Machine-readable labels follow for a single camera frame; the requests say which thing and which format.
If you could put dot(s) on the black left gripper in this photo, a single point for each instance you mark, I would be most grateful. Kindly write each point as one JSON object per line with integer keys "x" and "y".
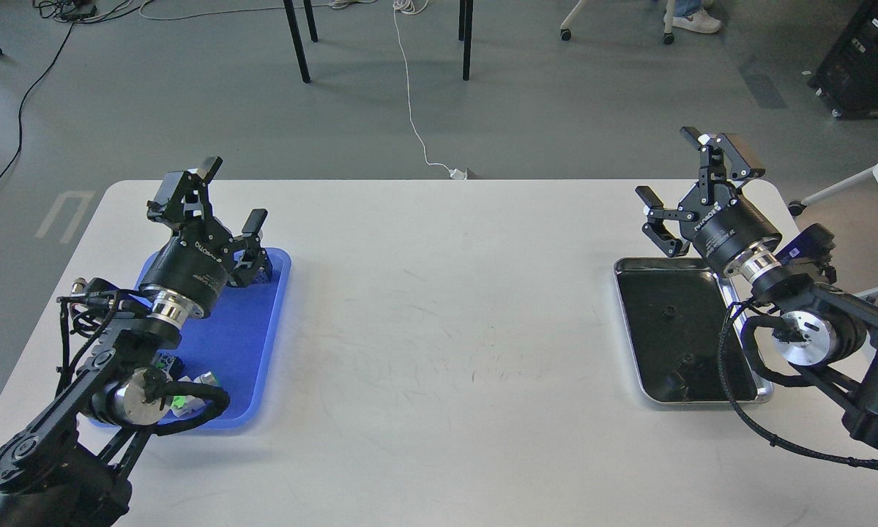
{"x": 202, "y": 257}

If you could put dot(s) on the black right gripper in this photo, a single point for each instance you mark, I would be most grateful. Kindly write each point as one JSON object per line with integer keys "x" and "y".
{"x": 718, "y": 221}

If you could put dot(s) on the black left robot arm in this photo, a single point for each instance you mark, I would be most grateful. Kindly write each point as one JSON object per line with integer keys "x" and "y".
{"x": 70, "y": 465}

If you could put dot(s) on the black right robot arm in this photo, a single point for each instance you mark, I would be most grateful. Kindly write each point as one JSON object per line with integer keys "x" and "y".
{"x": 818, "y": 336}

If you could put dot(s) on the silver metal tray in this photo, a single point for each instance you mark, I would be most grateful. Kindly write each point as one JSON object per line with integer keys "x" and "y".
{"x": 673, "y": 312}

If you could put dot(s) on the blue plastic tray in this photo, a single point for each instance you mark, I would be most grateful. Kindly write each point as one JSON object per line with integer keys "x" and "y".
{"x": 235, "y": 343}

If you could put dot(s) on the white sneaker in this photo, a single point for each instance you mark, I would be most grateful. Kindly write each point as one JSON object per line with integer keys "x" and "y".
{"x": 700, "y": 22}

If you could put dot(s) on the black table leg left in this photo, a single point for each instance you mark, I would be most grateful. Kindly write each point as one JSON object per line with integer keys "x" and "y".
{"x": 294, "y": 30}

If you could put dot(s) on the black table leg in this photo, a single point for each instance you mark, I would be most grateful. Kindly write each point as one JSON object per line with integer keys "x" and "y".
{"x": 294, "y": 30}
{"x": 466, "y": 8}

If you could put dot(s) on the white office chair base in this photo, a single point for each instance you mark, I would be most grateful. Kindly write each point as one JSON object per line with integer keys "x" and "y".
{"x": 651, "y": 20}

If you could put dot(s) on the black equipment case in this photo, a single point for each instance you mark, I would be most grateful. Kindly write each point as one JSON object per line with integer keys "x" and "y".
{"x": 847, "y": 78}

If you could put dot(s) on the white power adapter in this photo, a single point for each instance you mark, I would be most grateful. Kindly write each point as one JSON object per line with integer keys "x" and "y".
{"x": 462, "y": 174}

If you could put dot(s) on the black table leg right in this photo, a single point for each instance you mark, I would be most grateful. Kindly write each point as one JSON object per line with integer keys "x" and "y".
{"x": 466, "y": 8}

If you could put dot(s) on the green push button switch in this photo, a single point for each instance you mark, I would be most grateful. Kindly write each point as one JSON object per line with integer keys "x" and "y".
{"x": 260, "y": 271}

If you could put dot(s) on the black push button switch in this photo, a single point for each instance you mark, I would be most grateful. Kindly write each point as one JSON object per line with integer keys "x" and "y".
{"x": 172, "y": 365}

